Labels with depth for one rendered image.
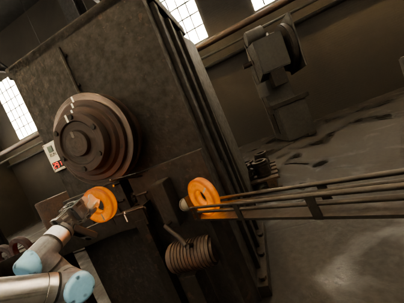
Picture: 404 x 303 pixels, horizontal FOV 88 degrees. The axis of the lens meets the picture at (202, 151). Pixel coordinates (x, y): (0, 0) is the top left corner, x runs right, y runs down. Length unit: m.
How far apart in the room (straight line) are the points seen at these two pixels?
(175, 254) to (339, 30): 7.26
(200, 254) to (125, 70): 0.96
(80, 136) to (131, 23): 0.61
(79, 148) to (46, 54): 0.67
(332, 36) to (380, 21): 1.12
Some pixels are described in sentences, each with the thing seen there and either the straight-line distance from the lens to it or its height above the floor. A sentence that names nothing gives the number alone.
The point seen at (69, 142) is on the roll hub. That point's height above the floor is 1.13.
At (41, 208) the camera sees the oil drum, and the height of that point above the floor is 0.79.
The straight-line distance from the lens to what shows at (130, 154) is 1.08.
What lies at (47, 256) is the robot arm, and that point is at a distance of 0.85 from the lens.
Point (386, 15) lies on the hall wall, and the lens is 8.06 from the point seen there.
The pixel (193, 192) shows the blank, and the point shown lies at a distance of 0.88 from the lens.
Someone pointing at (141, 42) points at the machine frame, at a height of 1.47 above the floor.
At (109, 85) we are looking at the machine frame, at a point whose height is 1.37.
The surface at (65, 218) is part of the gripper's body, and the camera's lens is 0.92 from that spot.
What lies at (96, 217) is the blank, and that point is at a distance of 1.06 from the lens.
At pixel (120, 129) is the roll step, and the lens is 1.06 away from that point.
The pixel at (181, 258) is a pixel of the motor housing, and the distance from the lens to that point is 0.98.
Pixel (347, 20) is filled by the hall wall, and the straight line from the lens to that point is 7.74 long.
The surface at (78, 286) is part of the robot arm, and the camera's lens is 0.73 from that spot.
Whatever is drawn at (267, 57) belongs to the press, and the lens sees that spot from 5.05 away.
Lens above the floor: 0.95
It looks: 5 degrees down
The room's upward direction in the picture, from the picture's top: 22 degrees counter-clockwise
